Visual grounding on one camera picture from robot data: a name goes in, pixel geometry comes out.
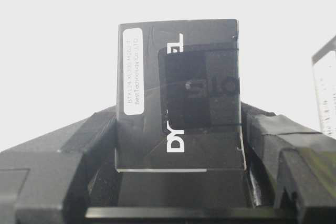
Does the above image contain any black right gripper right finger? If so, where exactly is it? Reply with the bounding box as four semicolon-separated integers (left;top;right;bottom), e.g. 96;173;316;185
241;103;335;223

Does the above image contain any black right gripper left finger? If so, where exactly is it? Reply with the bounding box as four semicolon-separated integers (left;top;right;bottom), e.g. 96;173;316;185
1;107;116;223

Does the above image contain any black box upper white base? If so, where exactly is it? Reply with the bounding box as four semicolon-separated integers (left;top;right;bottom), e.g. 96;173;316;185
311;37;335;138

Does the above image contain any white base sheet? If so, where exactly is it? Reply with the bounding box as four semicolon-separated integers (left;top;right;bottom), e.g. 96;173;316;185
1;0;335;150

